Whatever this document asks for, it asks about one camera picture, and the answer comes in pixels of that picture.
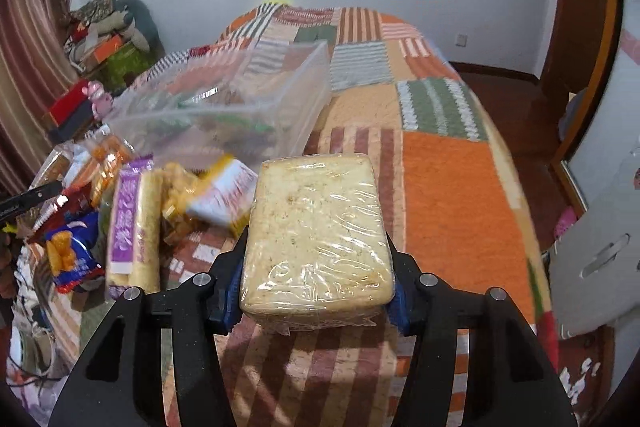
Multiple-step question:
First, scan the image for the grey plush toy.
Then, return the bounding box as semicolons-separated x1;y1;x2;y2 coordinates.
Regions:
112;0;162;54

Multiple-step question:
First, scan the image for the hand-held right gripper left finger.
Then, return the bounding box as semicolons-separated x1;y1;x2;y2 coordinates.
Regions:
47;232;251;427

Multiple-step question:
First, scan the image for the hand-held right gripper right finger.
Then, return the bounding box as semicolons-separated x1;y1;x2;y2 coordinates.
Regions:
385;237;583;427

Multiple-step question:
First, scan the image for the clear plastic container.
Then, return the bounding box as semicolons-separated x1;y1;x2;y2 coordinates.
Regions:
102;41;332;168

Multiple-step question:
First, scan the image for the striped brown curtain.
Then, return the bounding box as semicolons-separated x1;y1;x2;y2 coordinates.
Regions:
0;0;77;190

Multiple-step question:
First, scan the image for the plastic-wrapped pale cake block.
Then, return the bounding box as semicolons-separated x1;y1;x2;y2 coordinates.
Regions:
239;155;397;334

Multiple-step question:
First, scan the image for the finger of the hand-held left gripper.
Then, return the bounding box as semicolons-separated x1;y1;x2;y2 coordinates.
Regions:
0;184;67;221

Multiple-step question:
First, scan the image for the red snack packet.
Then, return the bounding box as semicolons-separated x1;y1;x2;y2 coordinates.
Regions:
30;184;103;240

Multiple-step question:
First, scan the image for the pink toy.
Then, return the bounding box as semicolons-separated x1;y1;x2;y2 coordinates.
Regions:
87;80;114;114

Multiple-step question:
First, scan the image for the white wardrobe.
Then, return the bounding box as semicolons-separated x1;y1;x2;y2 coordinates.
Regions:
550;0;640;212

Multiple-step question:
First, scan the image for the wooden door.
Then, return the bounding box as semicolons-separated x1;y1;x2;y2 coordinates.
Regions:
542;0;622;100

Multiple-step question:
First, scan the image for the orange cardboard box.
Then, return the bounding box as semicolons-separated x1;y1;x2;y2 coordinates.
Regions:
81;34;126;64

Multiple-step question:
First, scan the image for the red box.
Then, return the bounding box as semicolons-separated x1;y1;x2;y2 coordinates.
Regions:
47;79;97;128

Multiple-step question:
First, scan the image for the patchwork striped blanket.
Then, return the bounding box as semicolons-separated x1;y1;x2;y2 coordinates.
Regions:
50;3;560;427

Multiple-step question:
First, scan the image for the green cardboard box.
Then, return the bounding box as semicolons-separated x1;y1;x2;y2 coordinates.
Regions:
99;44;152;88

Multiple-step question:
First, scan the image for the clear bag of orange crisps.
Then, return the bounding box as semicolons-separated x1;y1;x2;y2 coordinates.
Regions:
159;162;202;249

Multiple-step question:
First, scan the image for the orange bun packet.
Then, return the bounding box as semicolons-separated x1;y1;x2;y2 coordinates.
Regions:
75;134;137;208

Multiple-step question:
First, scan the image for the camouflage cushion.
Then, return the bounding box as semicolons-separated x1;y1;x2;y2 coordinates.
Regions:
70;0;117;26

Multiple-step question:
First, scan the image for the blue snack packet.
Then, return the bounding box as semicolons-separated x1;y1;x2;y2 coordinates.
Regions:
42;209;102;294

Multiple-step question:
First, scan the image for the white and yellow snack packet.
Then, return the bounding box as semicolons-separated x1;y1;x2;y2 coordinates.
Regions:
187;154;259;238

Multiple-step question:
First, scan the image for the grey waste bin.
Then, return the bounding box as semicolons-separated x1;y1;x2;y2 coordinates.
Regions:
566;88;592;144

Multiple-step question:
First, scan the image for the yellow popcorn bag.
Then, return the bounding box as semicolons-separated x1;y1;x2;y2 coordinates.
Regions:
105;155;164;301

